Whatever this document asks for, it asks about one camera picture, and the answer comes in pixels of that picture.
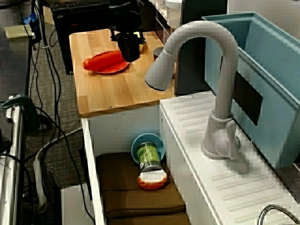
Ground brown folded cloth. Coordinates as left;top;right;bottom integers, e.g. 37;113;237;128
95;152;192;225

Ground orange and white toy bread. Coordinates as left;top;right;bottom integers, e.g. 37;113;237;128
137;169;168;191

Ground light blue bowl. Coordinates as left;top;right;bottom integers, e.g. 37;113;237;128
131;132;166;165

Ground wooden countertop board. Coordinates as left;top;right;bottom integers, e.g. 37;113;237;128
69;25;176;118

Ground yellow sticky note pad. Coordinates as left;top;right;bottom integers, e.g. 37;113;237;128
3;24;33;38

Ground black cable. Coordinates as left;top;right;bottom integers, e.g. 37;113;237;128
28;0;63;141
35;106;97;225

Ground green clamp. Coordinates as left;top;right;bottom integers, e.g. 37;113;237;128
1;94;42;132

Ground grey toy faucet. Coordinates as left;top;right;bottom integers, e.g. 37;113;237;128
144;20;241;161

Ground metal wire loop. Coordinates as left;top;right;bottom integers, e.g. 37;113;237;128
257;204;300;225

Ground white lidded plastic jar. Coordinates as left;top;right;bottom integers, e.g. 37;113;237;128
165;0;183;28

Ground teal plastic bin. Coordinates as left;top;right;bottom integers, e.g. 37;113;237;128
201;11;300;169

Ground black keyboard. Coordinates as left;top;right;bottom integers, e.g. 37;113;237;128
52;0;112;14

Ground black computer case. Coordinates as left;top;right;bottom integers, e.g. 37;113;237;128
52;0;128;75

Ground red round plate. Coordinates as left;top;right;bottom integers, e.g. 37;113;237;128
90;51;130;75

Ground silver metal frame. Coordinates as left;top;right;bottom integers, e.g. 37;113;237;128
0;95;26;225

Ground white power cord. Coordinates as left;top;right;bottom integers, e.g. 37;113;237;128
35;126;83;165

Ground black upright panel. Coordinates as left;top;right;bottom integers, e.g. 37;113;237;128
174;0;229;96

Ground green pickle jar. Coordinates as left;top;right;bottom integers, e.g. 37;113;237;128
136;141;163;173

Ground white toy kitchen sink unit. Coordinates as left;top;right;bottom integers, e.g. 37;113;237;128
60;90;300;225

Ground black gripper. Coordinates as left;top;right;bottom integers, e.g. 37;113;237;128
109;10;147;63

